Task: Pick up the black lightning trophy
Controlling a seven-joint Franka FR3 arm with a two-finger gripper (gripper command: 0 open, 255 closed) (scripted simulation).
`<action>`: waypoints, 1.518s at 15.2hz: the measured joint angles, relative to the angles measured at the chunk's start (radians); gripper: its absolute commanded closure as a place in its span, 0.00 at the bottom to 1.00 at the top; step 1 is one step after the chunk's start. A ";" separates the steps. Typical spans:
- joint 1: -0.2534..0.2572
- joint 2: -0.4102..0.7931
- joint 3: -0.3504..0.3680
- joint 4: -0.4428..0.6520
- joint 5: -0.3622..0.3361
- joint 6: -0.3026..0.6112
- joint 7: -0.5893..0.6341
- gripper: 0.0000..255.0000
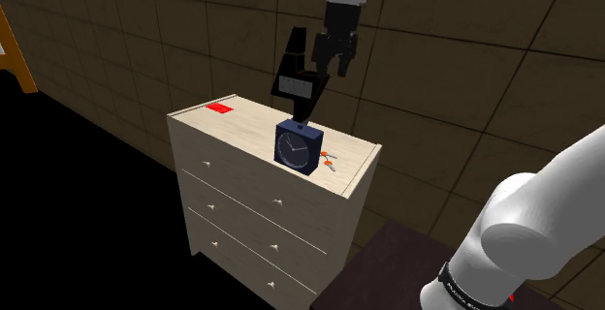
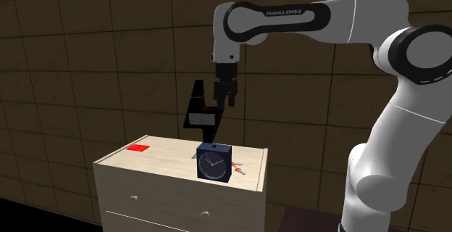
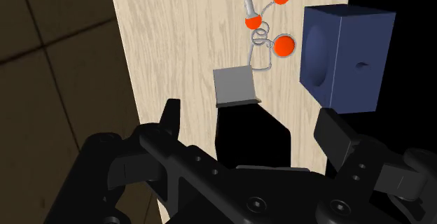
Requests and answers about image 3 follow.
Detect dark blue box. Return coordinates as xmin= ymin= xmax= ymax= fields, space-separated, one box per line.
xmin=299 ymin=3 xmax=397 ymax=116

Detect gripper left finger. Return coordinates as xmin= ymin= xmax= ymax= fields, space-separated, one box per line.
xmin=43 ymin=98 xmax=237 ymax=224

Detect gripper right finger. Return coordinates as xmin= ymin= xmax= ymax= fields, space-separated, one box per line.
xmin=313 ymin=107 xmax=437 ymax=224

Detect light wooden table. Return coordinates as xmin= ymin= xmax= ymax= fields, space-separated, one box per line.
xmin=107 ymin=0 xmax=352 ymax=224

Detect orange keys on metal ring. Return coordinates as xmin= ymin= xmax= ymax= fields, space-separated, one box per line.
xmin=243 ymin=0 xmax=302 ymax=71

